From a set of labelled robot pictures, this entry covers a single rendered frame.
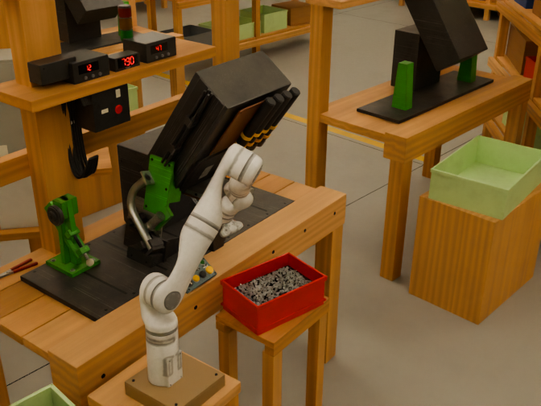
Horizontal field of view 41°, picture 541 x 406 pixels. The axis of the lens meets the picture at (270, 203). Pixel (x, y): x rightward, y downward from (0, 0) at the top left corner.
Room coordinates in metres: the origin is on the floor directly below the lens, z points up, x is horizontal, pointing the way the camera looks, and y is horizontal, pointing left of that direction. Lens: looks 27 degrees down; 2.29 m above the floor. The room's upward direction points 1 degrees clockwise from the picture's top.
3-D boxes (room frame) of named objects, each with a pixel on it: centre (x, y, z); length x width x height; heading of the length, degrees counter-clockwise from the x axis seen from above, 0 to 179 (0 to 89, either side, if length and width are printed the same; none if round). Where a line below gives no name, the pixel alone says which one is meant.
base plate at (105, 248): (2.47, 0.39, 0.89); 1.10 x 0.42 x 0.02; 143
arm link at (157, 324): (1.65, 0.30, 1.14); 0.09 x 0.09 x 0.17; 44
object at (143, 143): (2.64, 0.44, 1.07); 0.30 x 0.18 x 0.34; 143
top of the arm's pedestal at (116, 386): (1.64, 0.31, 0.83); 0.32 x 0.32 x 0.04; 53
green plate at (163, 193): (2.38, 0.39, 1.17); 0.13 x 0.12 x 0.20; 143
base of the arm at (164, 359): (1.64, 0.31, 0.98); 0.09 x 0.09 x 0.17; 56
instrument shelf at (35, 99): (2.63, 0.60, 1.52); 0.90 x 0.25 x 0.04; 143
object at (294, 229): (2.30, 0.17, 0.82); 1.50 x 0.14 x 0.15; 143
